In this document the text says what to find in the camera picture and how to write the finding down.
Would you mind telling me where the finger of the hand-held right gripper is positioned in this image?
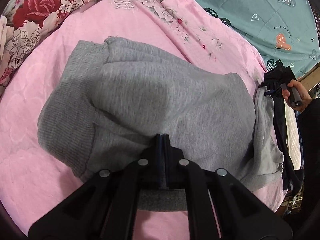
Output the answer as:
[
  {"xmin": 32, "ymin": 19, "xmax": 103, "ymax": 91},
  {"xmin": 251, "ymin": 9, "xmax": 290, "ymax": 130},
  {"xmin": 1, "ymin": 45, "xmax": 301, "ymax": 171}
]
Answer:
[{"xmin": 258, "ymin": 81, "xmax": 278, "ymax": 97}]

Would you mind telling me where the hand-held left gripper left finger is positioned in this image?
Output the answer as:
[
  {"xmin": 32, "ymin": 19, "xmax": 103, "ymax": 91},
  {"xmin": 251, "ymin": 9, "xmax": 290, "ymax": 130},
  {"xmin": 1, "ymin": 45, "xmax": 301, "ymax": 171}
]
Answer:
[{"xmin": 27, "ymin": 134, "xmax": 163, "ymax": 240}]

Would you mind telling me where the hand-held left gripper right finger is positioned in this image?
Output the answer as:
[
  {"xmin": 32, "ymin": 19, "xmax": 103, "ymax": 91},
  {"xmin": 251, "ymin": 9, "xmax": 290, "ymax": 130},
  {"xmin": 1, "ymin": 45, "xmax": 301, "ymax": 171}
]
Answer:
[{"xmin": 163, "ymin": 134, "xmax": 293, "ymax": 240}]

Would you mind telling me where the grey sweatshirt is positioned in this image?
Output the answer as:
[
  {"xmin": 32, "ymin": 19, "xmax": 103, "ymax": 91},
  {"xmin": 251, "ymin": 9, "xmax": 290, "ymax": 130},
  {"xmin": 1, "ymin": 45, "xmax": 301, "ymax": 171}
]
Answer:
[{"xmin": 37, "ymin": 37, "xmax": 284, "ymax": 212}]

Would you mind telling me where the person's right forearm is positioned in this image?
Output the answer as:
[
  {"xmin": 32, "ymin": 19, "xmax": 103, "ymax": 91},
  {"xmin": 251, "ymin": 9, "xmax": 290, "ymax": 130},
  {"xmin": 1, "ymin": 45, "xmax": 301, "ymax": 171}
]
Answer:
[{"xmin": 296, "ymin": 97, "xmax": 320, "ymax": 220}]

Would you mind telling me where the person's right hand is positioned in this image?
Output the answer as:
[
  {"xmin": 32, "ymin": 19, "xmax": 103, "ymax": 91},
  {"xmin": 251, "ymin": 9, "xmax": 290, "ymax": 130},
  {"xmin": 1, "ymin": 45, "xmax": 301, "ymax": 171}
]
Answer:
[{"xmin": 281, "ymin": 79, "xmax": 313, "ymax": 113}]

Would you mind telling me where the wooden furniture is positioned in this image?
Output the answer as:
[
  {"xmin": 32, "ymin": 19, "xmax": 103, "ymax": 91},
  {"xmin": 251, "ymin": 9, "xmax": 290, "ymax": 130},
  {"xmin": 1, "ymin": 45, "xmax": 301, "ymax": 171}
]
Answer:
[{"xmin": 298, "ymin": 63, "xmax": 320, "ymax": 98}]

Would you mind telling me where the dark clothing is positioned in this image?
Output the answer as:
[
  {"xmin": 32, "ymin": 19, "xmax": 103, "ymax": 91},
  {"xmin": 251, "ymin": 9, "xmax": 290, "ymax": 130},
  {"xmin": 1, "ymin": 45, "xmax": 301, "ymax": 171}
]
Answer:
[{"xmin": 272, "ymin": 90, "xmax": 306, "ymax": 202}]

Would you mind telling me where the white mattress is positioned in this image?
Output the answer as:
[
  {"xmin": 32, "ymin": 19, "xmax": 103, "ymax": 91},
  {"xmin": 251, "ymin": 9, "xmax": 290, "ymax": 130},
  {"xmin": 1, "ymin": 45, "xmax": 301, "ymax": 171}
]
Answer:
[{"xmin": 285, "ymin": 107, "xmax": 302, "ymax": 170}]

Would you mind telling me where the teal heart print blanket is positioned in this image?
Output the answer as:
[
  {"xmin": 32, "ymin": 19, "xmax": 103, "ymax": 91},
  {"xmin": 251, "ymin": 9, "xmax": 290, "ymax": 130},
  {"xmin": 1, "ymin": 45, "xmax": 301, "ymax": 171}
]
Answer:
[{"xmin": 165, "ymin": 0, "xmax": 320, "ymax": 80}]

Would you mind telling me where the pink bed sheet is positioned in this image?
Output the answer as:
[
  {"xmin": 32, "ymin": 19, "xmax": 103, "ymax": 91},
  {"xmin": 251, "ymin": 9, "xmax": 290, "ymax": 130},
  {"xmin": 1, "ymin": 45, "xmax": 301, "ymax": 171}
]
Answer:
[{"xmin": 0, "ymin": 0, "xmax": 288, "ymax": 240}]

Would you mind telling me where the floral quilt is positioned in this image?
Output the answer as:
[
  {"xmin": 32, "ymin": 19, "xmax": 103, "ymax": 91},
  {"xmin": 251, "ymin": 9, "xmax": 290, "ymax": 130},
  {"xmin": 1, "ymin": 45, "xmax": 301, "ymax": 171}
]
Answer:
[{"xmin": 0, "ymin": 0, "xmax": 113, "ymax": 97}]

